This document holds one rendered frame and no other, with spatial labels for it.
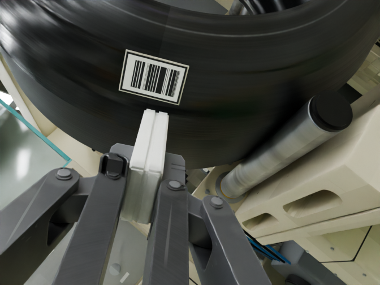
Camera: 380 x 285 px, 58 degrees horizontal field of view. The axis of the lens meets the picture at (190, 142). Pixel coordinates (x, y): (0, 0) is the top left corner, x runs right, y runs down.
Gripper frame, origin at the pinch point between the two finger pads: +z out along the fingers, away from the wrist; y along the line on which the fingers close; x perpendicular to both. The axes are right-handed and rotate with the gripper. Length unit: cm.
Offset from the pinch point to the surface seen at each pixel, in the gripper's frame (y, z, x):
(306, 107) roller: 14.8, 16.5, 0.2
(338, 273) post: 47, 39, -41
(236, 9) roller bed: 16, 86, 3
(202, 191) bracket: 11.7, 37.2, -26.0
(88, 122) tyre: -7.6, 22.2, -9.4
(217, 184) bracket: 14.3, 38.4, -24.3
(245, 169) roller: 15.0, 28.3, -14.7
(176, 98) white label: 1.6, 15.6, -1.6
